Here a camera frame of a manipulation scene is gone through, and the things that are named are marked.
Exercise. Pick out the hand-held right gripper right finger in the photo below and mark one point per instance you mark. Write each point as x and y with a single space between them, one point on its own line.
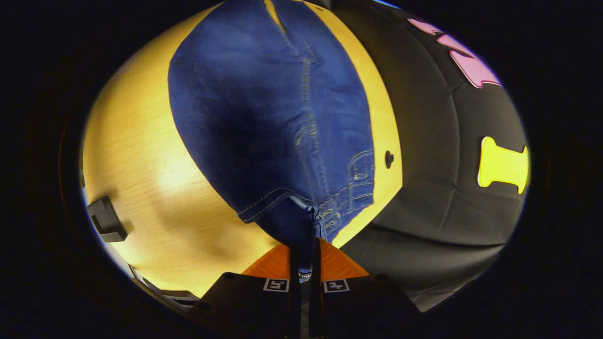
367 303

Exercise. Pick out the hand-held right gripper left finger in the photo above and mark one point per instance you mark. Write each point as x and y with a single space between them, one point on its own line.
245 303

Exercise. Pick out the blue denim jeans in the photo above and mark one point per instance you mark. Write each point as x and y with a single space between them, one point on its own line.
264 117

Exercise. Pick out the black backdrop cloth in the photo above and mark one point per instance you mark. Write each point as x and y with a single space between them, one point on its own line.
424 141

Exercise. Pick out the black table bracket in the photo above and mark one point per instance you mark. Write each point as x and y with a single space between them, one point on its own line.
107 220

